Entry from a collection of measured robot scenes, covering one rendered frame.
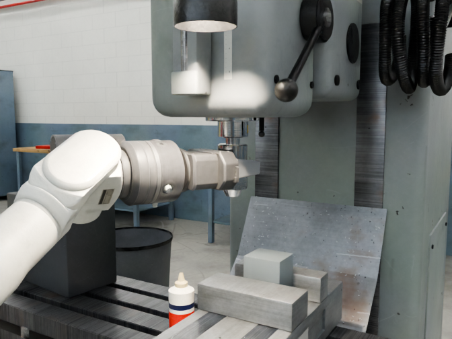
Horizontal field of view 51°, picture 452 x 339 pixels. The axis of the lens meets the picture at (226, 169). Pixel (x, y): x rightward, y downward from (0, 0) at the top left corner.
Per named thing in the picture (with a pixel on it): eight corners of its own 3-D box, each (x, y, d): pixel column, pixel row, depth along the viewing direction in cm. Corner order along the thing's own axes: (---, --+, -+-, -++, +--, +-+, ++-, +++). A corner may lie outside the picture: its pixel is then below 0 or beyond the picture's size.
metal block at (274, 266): (279, 301, 69) (279, 261, 69) (243, 294, 72) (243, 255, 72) (292, 290, 74) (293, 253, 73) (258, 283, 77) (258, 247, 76)
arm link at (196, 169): (240, 139, 67) (163, 141, 60) (239, 206, 68) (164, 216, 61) (194, 136, 77) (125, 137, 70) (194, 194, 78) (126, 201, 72)
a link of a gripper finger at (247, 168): (256, 177, 74) (223, 179, 71) (257, 157, 74) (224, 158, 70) (263, 178, 73) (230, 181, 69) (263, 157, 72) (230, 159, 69)
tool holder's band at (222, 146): (249, 149, 76) (249, 143, 76) (245, 151, 71) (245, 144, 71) (220, 148, 77) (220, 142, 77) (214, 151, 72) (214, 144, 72)
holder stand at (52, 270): (68, 298, 92) (64, 197, 89) (9, 276, 105) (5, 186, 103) (117, 282, 101) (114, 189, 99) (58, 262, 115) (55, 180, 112)
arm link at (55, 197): (132, 146, 60) (66, 209, 50) (115, 191, 66) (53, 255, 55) (89, 119, 60) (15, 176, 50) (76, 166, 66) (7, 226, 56)
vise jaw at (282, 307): (292, 332, 62) (292, 303, 62) (196, 309, 70) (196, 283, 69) (308, 316, 67) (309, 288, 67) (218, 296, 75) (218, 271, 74)
